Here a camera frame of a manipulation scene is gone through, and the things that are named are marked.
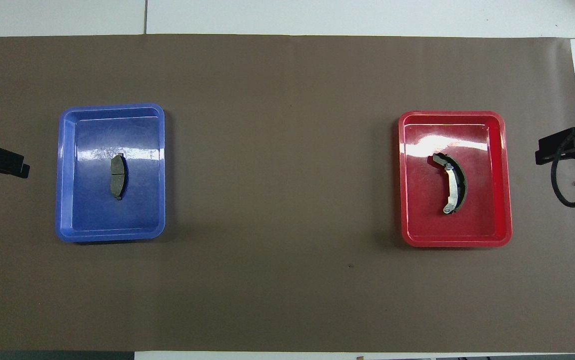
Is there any dark brake pad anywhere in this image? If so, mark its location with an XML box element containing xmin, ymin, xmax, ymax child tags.
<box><xmin>109</xmin><ymin>153</ymin><xmax>129</xmax><ymax>201</ymax></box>

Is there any curved grey brake shoe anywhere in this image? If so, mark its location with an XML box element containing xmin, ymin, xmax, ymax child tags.
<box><xmin>431</xmin><ymin>152</ymin><xmax>468</xmax><ymax>216</ymax></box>

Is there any blue plastic tray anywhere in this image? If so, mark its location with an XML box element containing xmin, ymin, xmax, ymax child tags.
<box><xmin>55</xmin><ymin>102</ymin><xmax>167</xmax><ymax>244</ymax></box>

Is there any red plastic tray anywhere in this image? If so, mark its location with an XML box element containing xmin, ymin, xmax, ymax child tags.
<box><xmin>397</xmin><ymin>110</ymin><xmax>513</xmax><ymax>248</ymax></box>

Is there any brown table mat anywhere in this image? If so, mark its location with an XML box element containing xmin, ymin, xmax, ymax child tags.
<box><xmin>0</xmin><ymin>34</ymin><xmax>575</xmax><ymax>353</ymax></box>

